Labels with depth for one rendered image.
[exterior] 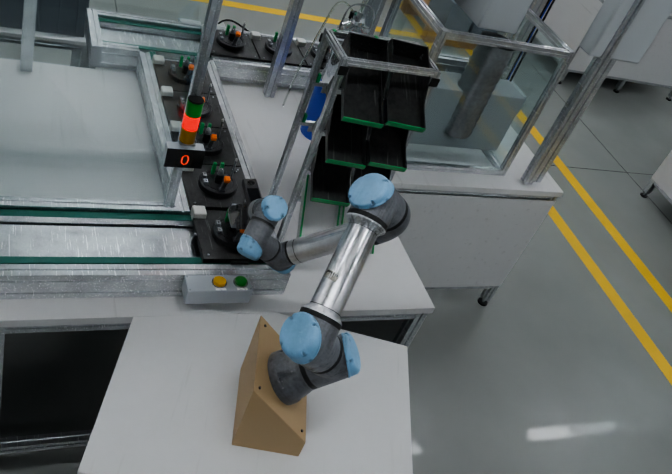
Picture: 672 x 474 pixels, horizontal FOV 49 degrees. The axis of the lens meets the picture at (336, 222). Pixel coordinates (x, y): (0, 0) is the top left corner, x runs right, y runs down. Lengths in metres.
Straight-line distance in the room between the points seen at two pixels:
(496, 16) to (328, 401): 1.73
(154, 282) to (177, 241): 0.22
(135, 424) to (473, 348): 2.31
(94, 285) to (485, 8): 1.87
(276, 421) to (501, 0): 1.93
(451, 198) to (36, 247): 1.90
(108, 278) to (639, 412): 3.01
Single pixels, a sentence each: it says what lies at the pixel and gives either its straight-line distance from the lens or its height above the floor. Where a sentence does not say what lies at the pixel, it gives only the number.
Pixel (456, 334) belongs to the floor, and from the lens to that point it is 4.01.
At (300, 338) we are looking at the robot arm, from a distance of 1.82.
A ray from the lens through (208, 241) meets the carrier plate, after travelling 2.45.
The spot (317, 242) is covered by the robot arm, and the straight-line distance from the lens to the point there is 2.13.
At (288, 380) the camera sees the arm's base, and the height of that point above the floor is 1.08.
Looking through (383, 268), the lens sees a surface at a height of 0.86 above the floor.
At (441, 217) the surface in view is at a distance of 3.54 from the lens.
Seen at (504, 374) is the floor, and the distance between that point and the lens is 3.98.
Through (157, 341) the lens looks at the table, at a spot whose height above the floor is 0.86.
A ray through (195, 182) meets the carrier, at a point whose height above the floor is 0.97.
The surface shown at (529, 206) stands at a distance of 3.78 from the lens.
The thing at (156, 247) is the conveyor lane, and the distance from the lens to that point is 2.46.
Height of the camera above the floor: 2.60
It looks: 37 degrees down
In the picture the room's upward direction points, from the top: 23 degrees clockwise
